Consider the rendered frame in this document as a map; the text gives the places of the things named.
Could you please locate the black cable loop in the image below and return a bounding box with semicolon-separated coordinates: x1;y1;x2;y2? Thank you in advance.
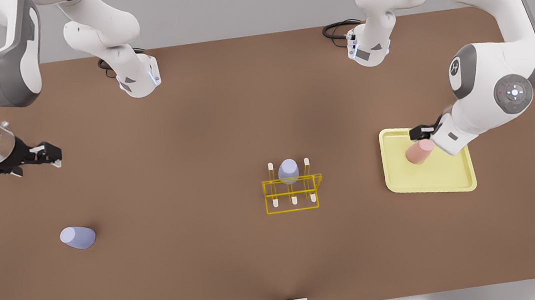
321;18;365;43
96;47;149;81

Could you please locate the pink cup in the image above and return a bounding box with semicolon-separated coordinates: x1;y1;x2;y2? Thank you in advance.
404;138;437;166

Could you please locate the yellow tray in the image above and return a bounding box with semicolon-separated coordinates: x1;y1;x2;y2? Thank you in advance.
378;119;478;201

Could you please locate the lavender cup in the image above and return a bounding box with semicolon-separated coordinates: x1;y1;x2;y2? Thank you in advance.
277;158;301;186
59;224;98;253

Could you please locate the yellow wire cup rack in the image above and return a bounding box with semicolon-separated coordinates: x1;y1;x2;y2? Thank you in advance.
259;156;326;216

